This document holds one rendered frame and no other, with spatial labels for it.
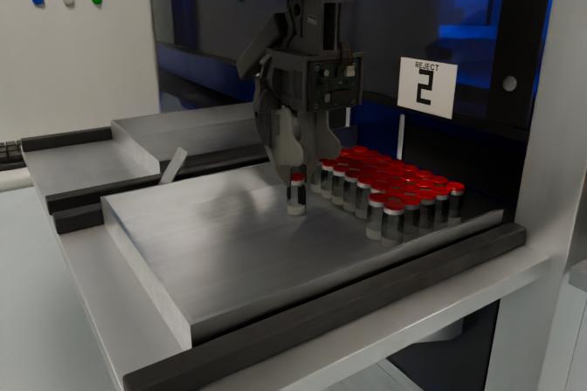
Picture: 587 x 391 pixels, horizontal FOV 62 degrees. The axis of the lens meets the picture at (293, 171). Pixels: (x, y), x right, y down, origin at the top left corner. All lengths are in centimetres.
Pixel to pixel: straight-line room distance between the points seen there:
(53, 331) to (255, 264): 157
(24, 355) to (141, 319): 152
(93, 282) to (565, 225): 44
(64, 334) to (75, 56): 107
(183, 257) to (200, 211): 11
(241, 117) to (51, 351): 118
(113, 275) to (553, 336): 44
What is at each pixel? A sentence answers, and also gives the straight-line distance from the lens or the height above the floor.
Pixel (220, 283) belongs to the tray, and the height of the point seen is 88.
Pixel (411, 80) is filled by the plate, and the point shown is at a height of 102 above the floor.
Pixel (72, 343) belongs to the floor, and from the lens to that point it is 191.
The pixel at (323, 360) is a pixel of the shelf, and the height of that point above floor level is 88.
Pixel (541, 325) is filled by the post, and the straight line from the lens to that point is 59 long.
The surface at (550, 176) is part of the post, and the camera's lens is 52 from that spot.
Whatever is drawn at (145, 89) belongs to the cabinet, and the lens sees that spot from 128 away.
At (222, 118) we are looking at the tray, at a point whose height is 89.
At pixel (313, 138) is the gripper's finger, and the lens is 55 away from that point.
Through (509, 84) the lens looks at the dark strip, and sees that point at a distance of 53.
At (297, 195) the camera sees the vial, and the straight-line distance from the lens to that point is 55.
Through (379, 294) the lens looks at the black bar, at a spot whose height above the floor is 89.
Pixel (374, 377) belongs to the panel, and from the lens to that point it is 85.
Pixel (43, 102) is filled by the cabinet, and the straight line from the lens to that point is 124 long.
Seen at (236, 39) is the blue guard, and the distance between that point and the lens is 99.
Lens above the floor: 113
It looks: 20 degrees down
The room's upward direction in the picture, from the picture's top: straight up
